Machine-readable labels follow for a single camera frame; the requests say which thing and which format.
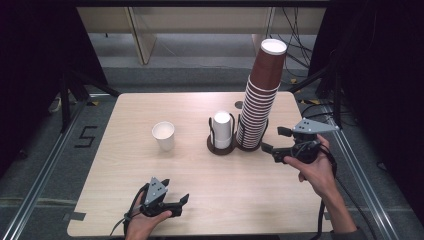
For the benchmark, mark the black metal stand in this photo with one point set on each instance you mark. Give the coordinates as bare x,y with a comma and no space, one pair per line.
337,100
65,106

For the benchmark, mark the single white paper cup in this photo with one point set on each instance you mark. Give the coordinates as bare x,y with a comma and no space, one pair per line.
164,131

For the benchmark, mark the black double cup holder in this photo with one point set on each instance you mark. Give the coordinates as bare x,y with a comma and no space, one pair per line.
220,152

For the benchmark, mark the round dark table grommet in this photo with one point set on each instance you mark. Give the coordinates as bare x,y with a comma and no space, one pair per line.
238,104

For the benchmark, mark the black tape strip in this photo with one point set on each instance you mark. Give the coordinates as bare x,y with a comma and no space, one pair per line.
75,216
327,216

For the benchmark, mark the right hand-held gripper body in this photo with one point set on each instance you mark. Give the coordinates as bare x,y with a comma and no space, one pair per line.
310,126

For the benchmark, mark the metal floor rail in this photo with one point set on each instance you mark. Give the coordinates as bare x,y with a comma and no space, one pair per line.
360,173
43,173

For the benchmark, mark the person's right hand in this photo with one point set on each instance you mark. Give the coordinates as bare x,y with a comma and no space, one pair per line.
318,175

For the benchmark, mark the person's left hand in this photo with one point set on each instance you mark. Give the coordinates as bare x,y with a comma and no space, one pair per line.
143,226

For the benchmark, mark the stack of white paper cups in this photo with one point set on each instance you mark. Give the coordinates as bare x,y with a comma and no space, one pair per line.
222,130

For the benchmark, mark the beige wooden shelf unit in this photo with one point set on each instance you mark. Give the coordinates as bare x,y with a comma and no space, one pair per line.
200,20

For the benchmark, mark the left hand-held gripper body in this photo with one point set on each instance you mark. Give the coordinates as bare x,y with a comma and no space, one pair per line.
155,191

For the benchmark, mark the stack of brown paper cups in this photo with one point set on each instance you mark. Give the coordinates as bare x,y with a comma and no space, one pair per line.
263,86

